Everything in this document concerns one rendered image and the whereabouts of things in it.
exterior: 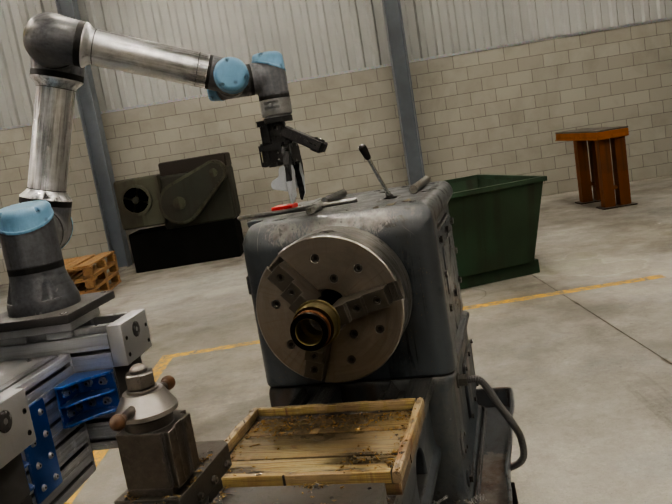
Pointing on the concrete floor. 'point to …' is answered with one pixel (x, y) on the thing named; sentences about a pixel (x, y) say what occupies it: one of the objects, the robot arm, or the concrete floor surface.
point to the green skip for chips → (495, 226)
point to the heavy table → (601, 165)
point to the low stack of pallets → (89, 283)
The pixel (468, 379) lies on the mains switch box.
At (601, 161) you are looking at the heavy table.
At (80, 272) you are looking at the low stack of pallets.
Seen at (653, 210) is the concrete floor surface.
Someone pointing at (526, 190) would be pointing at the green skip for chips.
